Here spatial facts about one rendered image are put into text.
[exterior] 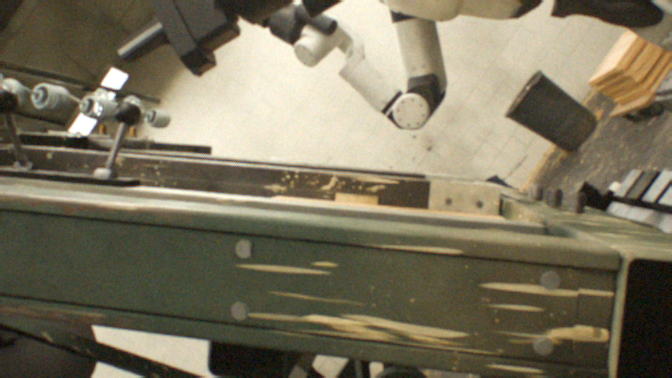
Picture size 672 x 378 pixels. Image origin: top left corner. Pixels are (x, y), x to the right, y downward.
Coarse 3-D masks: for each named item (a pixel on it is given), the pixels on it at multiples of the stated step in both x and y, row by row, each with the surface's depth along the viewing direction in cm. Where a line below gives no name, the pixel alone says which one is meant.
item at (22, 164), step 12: (0, 96) 73; (12, 96) 74; (0, 108) 74; (12, 108) 75; (12, 120) 76; (12, 132) 77; (12, 144) 78; (24, 156) 79; (12, 168) 80; (24, 168) 79; (36, 168) 81
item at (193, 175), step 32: (0, 128) 119; (0, 160) 118; (32, 160) 117; (64, 160) 116; (96, 160) 115; (128, 160) 114; (160, 160) 114; (192, 160) 113; (224, 192) 112; (256, 192) 111; (288, 192) 110; (320, 192) 109; (352, 192) 109; (384, 192) 108; (416, 192) 107; (448, 192) 106; (480, 192) 105
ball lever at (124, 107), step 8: (120, 104) 82; (128, 104) 82; (136, 104) 83; (120, 112) 82; (128, 112) 82; (136, 112) 83; (120, 120) 82; (128, 120) 82; (136, 120) 83; (120, 128) 82; (120, 136) 81; (120, 144) 81; (112, 152) 80; (112, 160) 80; (104, 168) 79; (112, 168) 80; (96, 176) 78; (104, 176) 78; (112, 176) 78
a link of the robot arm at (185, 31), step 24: (168, 0) 60; (192, 0) 60; (216, 0) 59; (240, 0) 58; (264, 0) 59; (168, 24) 60; (192, 24) 60; (216, 24) 60; (192, 48) 60; (216, 48) 63; (192, 72) 61
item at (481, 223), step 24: (96, 192) 77; (120, 192) 76; (144, 192) 76; (168, 192) 75; (192, 192) 78; (360, 216) 72; (384, 216) 71; (408, 216) 71; (432, 216) 71; (456, 216) 73
